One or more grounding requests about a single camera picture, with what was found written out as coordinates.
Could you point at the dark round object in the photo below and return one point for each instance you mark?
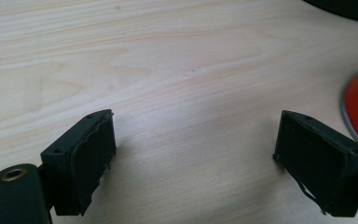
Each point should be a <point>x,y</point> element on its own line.
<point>351,7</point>

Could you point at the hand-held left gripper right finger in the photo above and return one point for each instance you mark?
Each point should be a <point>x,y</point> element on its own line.
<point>320,161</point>

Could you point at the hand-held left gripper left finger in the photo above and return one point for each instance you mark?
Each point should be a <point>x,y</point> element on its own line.
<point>74,161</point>

